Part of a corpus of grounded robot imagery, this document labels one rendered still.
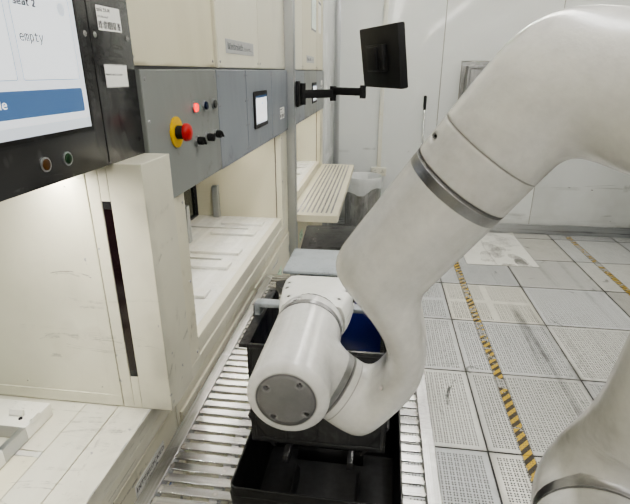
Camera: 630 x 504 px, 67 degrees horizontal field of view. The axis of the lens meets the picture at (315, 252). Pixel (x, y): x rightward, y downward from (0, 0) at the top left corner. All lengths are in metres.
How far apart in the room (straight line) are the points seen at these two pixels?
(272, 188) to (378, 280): 1.97
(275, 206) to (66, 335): 1.46
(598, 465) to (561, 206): 4.86
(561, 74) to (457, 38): 4.58
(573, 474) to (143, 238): 0.75
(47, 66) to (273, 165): 1.64
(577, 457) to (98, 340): 0.88
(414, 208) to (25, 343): 0.97
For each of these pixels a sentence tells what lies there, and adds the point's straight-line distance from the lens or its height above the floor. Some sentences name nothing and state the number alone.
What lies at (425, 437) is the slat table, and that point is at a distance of 1.21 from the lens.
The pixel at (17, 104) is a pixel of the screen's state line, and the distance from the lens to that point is 0.75.
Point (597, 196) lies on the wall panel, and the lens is 5.45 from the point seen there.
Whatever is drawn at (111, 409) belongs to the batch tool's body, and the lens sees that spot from 1.17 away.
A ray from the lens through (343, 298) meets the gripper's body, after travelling 0.64.
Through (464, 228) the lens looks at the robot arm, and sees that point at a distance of 0.39.
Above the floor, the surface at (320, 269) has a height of 1.27.
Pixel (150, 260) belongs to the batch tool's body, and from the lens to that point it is 0.95.
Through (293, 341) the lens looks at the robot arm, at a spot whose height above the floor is 1.29.
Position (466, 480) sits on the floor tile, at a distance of 2.23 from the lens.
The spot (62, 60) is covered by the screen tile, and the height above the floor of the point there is 1.57.
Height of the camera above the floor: 1.55
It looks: 21 degrees down
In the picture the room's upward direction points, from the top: straight up
